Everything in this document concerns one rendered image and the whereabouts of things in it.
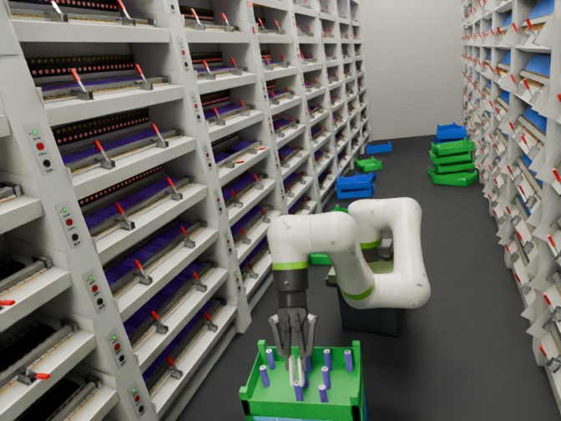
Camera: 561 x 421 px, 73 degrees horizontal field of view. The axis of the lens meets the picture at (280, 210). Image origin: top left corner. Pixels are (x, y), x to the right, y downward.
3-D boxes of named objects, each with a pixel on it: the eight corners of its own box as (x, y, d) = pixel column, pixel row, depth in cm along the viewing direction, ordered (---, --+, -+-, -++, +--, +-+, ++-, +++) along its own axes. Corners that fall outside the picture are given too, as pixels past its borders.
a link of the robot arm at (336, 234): (336, 295, 121) (336, 262, 126) (373, 294, 117) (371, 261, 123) (307, 244, 92) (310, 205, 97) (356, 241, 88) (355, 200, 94)
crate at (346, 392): (362, 362, 111) (359, 340, 108) (361, 423, 93) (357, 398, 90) (264, 360, 119) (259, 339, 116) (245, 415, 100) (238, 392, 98)
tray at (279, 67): (296, 73, 268) (299, 52, 263) (263, 80, 216) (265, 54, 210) (270, 70, 274) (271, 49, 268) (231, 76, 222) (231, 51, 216)
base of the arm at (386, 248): (415, 246, 167) (414, 235, 165) (410, 265, 155) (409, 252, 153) (356, 245, 179) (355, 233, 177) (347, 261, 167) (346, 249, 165)
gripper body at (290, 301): (310, 287, 102) (312, 323, 102) (279, 288, 105) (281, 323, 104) (304, 291, 95) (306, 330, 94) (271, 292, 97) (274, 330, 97)
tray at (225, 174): (270, 154, 222) (270, 138, 218) (218, 188, 170) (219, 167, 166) (238, 148, 227) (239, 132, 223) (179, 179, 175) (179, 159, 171)
